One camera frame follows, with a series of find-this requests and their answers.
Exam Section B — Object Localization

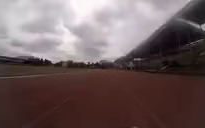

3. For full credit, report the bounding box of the row of trees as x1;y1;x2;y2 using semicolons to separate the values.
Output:
24;57;115;70

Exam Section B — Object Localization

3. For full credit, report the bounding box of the red running track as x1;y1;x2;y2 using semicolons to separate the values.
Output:
0;68;205;128

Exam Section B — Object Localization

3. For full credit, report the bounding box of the white kerb line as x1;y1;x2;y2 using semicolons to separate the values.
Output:
0;70;88;80

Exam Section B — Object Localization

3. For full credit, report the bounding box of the grandstand with roof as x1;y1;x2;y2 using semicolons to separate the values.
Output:
113;0;205;75

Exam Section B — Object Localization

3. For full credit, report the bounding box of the grass field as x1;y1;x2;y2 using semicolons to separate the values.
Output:
0;63;91;78

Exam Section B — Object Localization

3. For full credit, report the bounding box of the low long building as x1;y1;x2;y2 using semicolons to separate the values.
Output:
0;54;36;65

